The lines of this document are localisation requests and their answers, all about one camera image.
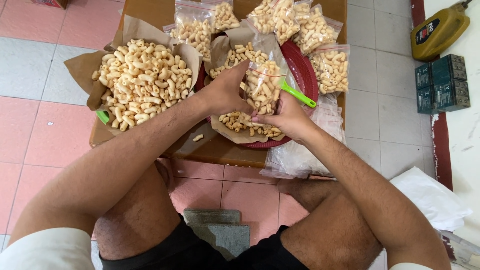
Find person's left hand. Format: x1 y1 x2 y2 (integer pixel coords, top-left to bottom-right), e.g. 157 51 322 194
198 59 256 116

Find person's right hand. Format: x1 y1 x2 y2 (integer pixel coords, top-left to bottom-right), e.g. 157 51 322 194
251 92 319 145

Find clear macaroni snack bag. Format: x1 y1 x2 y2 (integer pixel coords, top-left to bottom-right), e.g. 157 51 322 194
240 34 289 117

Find green plastic scoop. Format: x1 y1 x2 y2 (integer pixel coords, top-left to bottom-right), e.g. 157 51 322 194
280 80 317 109

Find small heap of macaroni snacks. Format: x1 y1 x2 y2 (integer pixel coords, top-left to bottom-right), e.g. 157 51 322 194
208 42 284 138

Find stack of empty plastic bags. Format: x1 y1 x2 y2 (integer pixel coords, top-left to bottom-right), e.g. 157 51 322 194
259 94 347 179

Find small brown paper sheet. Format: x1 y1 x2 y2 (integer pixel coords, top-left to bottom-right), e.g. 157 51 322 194
204 26 287 145

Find red woven tray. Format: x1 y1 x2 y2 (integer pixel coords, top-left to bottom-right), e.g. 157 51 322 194
193 40 320 149

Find large heap of macaroni snacks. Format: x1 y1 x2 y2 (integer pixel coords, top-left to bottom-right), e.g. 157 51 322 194
91 38 193 132

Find pile of filled snack packets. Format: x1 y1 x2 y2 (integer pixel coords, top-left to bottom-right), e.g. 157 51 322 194
163 0 351 95

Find person's right leg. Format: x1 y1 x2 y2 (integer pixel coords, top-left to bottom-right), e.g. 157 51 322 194
276 178 384 270

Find person's leg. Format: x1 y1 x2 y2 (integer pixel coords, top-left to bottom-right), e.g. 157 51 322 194
276 178 384 270
93 159 182 262

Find grey concrete block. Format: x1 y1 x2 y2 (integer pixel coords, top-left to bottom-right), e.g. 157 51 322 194
189 223 251 261
183 208 241 226

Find dark green battery box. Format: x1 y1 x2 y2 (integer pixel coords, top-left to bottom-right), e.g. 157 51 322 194
434 79 471 113
431 53 468 86
416 86 437 115
414 62 434 91

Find large brown paper sheet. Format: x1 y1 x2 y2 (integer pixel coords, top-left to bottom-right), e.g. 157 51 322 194
64 14 204 136

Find person's left leg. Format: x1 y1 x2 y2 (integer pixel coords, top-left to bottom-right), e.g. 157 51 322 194
93 159 182 262

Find white plastic sheet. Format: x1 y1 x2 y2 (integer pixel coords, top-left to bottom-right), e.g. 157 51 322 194
389 166 474 232

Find person's black shorts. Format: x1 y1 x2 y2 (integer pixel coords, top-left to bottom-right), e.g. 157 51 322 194
99 214 309 270

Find yellow oil jug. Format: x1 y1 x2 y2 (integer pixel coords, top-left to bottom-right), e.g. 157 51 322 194
410 0 474 62

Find red cardboard box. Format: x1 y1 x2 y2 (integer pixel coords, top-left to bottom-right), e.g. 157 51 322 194
31 0 70 10

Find person's white shirt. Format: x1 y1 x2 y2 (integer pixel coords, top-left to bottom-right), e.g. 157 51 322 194
0 227 97 270

